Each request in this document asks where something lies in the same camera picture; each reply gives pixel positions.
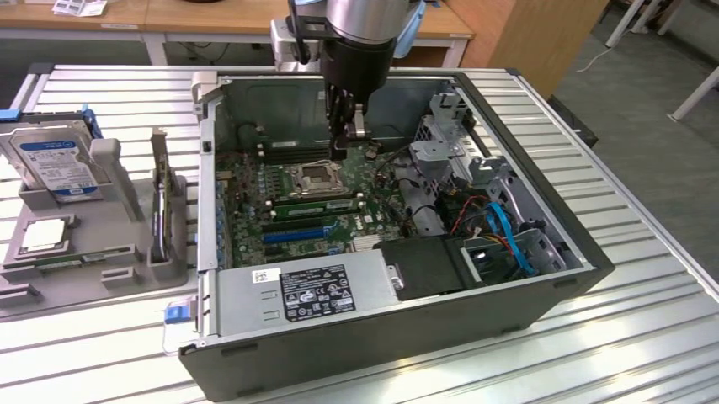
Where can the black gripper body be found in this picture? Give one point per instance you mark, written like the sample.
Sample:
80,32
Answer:
358,63

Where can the empty black RAM slots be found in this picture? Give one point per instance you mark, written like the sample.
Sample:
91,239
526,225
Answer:
292,149

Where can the installed green RAM stick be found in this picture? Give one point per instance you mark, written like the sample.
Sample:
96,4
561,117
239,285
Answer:
315,207

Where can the CPU socket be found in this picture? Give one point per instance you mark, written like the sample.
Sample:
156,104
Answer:
315,179

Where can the metal disk bay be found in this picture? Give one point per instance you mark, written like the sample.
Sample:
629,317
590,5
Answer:
443,151

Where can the green motherboard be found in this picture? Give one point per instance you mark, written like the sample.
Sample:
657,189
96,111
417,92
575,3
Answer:
315,210

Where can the blue expansion slot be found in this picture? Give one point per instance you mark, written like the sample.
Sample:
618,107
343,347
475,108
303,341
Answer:
295,236

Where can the small silver heatsink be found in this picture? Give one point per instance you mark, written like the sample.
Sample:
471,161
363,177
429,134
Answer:
366,242

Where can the wooden cabinet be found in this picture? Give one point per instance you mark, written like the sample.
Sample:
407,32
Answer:
522,38

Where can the wooden desk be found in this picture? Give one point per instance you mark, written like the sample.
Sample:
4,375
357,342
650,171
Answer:
168,19

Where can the graphics card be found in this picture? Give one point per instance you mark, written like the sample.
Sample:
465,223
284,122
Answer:
162,202

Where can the grey power supply unit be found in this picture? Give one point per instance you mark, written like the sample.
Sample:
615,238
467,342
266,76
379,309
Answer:
315,296

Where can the white table leg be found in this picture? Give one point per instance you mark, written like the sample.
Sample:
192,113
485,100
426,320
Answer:
621,21

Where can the grey parts rack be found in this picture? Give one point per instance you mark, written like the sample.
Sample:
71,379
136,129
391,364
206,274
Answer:
95,235

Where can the black open PC case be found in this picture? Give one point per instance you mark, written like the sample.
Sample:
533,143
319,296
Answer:
394,336

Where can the blue disk caddy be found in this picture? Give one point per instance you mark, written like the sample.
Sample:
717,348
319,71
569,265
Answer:
51,118

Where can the hard disk with blue label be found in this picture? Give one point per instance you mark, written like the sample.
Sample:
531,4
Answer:
54,162

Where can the white paper sheets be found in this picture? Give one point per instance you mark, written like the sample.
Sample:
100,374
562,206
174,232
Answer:
79,6

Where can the blue case latch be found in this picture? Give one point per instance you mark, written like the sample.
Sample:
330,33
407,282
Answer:
175,313

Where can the silver CPU chip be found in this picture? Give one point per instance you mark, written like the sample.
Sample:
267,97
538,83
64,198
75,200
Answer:
40,233

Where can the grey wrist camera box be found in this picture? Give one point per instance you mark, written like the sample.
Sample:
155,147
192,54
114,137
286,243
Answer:
286,40

